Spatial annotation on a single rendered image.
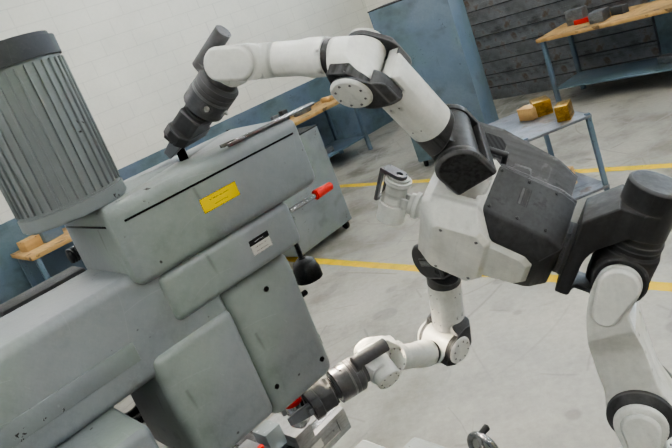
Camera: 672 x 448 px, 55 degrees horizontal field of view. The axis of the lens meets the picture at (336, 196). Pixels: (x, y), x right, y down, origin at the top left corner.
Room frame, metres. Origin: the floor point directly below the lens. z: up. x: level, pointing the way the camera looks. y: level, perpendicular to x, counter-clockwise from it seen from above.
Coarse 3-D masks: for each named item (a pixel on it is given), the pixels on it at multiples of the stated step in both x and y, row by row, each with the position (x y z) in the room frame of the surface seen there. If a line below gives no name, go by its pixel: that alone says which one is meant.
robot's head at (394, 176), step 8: (384, 168) 1.45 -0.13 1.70; (392, 168) 1.46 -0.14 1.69; (392, 176) 1.43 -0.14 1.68; (400, 176) 1.42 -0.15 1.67; (408, 176) 1.44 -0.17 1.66; (384, 184) 1.48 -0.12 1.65; (392, 184) 1.41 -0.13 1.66; (400, 184) 1.41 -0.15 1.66; (408, 184) 1.42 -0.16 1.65; (376, 192) 1.47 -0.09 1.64; (376, 200) 1.47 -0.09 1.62
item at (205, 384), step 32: (224, 320) 1.21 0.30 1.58; (192, 352) 1.16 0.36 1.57; (224, 352) 1.19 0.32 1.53; (160, 384) 1.12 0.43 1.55; (192, 384) 1.14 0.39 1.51; (224, 384) 1.17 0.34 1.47; (256, 384) 1.21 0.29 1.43; (160, 416) 1.19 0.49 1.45; (192, 416) 1.12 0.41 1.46; (224, 416) 1.16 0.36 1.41; (256, 416) 1.19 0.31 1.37
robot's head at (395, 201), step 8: (384, 192) 1.45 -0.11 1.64; (392, 192) 1.42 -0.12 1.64; (400, 192) 1.42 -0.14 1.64; (384, 200) 1.44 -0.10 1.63; (392, 200) 1.43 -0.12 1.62; (400, 200) 1.43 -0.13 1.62; (408, 200) 1.42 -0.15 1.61; (384, 208) 1.44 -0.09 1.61; (392, 208) 1.43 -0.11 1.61; (400, 208) 1.43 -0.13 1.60; (408, 208) 1.41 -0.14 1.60; (376, 216) 1.47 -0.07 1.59; (384, 216) 1.44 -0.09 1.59; (392, 216) 1.43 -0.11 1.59; (400, 216) 1.43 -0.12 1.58; (392, 224) 1.44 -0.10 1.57
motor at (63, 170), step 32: (32, 32) 1.19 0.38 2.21; (0, 64) 1.13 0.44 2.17; (32, 64) 1.16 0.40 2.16; (64, 64) 1.22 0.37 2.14; (0, 96) 1.13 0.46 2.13; (32, 96) 1.15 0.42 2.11; (64, 96) 1.19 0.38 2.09; (0, 128) 1.13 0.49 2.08; (32, 128) 1.13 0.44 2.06; (64, 128) 1.16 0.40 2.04; (96, 128) 1.24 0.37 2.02; (0, 160) 1.14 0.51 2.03; (32, 160) 1.13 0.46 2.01; (64, 160) 1.15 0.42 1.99; (96, 160) 1.19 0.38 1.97; (32, 192) 1.13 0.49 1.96; (64, 192) 1.13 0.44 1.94; (96, 192) 1.16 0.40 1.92; (32, 224) 1.14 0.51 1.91; (64, 224) 1.13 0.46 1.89
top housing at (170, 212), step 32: (288, 128) 1.40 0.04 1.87; (192, 160) 1.31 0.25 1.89; (224, 160) 1.29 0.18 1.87; (256, 160) 1.33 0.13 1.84; (288, 160) 1.38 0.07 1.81; (128, 192) 1.22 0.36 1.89; (160, 192) 1.19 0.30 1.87; (192, 192) 1.23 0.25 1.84; (224, 192) 1.27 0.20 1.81; (256, 192) 1.31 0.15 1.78; (288, 192) 1.36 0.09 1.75; (96, 224) 1.17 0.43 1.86; (128, 224) 1.14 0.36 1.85; (160, 224) 1.18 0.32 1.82; (192, 224) 1.21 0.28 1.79; (224, 224) 1.25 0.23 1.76; (96, 256) 1.24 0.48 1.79; (128, 256) 1.13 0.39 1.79; (160, 256) 1.16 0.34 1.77
